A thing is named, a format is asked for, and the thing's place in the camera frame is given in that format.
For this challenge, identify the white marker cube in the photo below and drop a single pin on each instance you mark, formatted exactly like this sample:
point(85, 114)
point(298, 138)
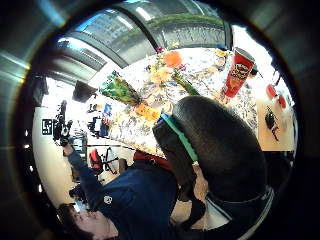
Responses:
point(47, 127)

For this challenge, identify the red office chair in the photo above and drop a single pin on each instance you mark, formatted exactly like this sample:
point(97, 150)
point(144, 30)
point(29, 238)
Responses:
point(96, 160)

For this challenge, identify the patterned white tablecloth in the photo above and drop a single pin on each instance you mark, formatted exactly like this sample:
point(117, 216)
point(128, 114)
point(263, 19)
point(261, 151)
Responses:
point(206, 76)

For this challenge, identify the green wrapped bouquet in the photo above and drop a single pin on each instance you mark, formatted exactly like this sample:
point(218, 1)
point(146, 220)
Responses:
point(119, 89)

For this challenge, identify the red round object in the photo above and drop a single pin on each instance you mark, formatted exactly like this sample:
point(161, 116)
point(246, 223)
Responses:
point(271, 90)
point(282, 101)

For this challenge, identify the the person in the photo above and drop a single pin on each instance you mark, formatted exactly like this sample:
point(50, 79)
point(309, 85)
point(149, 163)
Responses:
point(140, 200)

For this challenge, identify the orange and yellow flower bouquet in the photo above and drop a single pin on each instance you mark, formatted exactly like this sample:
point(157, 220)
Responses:
point(165, 68)

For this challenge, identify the orange packet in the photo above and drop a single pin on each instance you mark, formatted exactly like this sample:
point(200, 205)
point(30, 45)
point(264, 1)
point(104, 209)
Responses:
point(147, 112)

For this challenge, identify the red chips can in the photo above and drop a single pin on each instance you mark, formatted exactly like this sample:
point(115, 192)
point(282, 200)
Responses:
point(238, 74)

